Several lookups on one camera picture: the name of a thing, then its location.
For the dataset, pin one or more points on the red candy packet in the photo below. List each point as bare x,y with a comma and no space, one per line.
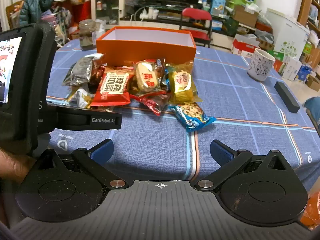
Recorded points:
155,103

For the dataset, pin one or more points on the yellow cake packet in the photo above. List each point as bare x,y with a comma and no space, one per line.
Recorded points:
181,85

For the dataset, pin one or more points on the blue checked tablecloth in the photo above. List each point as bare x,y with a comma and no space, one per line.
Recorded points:
150,142

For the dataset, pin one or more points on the beige cake packet red ends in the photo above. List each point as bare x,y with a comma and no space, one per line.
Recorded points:
147,78

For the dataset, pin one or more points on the orange cardboard box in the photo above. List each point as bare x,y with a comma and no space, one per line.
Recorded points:
150,51

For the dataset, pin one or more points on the newspaper print snack packet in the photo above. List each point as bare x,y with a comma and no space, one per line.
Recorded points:
80,70

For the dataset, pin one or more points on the black rectangular box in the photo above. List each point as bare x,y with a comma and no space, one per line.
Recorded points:
286,96

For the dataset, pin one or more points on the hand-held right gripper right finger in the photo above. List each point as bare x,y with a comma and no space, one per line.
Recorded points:
220,153

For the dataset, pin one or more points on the glass jar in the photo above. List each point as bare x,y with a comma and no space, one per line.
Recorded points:
87,37

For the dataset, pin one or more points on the red chocolate cookie packet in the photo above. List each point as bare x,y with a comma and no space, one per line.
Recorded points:
96,76

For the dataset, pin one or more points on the person's left hand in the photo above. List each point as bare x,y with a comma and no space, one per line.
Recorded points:
12,166

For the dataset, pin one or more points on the brown cardboard box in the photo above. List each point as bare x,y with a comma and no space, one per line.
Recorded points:
246,17

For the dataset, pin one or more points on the white and orange snack packet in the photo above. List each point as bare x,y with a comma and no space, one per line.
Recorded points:
81,96

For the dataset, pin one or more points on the orange plastic bag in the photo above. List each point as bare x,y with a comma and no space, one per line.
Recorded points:
312,212

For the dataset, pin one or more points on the dark blue chocolate cookie packet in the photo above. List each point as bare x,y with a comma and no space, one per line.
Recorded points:
161,63

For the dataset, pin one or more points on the dark green padded jacket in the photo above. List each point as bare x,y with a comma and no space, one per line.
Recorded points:
35,5

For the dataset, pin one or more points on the white chest freezer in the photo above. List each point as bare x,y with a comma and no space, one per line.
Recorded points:
287,35

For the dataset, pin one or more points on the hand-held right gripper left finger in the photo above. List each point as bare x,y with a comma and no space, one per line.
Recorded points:
102,152

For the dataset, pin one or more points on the black glass television stand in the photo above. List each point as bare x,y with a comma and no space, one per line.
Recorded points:
160,10

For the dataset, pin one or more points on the light blue cookie packet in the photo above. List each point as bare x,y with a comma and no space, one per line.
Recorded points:
191,116

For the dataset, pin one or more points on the red snack packet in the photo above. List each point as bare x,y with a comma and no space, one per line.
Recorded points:
112,87

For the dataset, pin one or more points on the white red cardboard box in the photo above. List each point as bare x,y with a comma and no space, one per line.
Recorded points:
243,46

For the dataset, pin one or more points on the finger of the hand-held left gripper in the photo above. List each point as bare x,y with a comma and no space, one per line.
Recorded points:
82,121

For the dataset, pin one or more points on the wooden shelf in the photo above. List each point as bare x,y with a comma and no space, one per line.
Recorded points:
303,5

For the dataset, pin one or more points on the white patterned mug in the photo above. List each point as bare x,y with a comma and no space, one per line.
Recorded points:
260,65

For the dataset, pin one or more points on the red folding chair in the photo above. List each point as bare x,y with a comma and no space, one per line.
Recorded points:
196,13

